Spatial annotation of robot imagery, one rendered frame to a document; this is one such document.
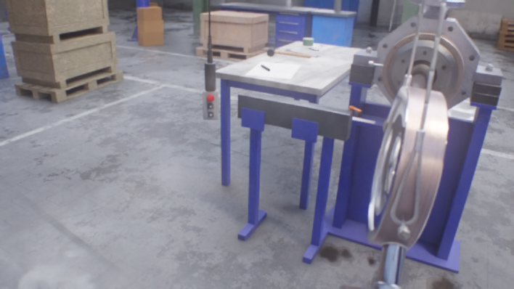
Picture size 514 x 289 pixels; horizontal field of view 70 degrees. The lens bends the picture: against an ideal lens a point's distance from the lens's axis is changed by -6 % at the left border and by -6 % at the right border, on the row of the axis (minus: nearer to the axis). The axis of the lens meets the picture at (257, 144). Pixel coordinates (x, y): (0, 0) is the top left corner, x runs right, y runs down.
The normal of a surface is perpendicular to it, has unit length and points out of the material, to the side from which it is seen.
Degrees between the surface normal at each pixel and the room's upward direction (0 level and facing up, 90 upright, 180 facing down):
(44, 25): 90
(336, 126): 90
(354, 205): 90
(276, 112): 90
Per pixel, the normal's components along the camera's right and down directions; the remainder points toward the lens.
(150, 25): 0.69, 0.32
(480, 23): -0.48, 0.35
